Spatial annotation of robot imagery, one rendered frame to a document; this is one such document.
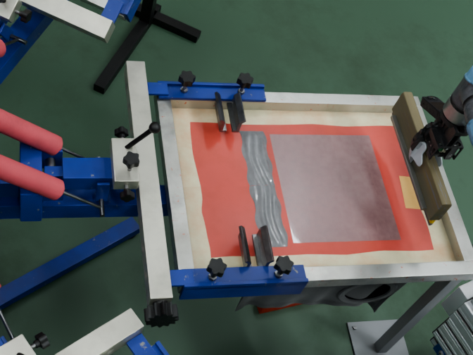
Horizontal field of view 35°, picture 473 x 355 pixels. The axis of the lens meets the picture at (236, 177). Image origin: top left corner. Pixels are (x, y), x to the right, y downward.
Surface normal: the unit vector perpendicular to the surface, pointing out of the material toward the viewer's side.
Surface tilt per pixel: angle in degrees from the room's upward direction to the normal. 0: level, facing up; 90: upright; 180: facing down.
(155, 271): 0
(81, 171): 0
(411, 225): 0
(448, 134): 90
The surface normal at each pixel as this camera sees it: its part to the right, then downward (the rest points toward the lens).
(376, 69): 0.22, -0.55
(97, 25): 0.01, -0.08
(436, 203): -0.96, 0.00
